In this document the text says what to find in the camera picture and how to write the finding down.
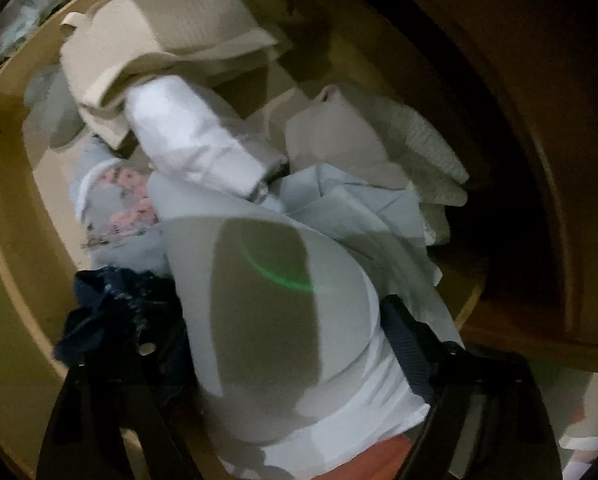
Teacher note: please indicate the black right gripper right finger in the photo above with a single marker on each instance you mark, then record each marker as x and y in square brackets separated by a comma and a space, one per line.
[514, 437]

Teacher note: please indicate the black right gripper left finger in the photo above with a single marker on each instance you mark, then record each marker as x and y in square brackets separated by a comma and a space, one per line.
[143, 392]

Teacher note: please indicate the beige ribbed bra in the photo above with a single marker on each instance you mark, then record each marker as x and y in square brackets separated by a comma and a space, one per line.
[119, 43]

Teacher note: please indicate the light blue underwear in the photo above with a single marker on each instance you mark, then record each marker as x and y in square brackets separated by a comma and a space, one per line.
[382, 229]

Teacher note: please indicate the floral pink grey underwear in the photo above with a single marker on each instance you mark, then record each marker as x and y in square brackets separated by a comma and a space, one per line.
[121, 227]

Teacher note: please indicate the light wooden drawer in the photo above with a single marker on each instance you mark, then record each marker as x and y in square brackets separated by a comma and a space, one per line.
[390, 46]

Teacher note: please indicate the dark navy lace garment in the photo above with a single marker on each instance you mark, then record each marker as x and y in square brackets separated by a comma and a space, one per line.
[119, 312]

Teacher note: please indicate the grey padded bra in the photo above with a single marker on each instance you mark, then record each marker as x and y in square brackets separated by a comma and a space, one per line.
[295, 373]

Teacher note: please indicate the rolled white sock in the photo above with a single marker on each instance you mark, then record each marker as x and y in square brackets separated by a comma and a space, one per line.
[190, 133]

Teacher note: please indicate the pink beige bra cup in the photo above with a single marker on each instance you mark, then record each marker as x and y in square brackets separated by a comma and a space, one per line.
[335, 129]

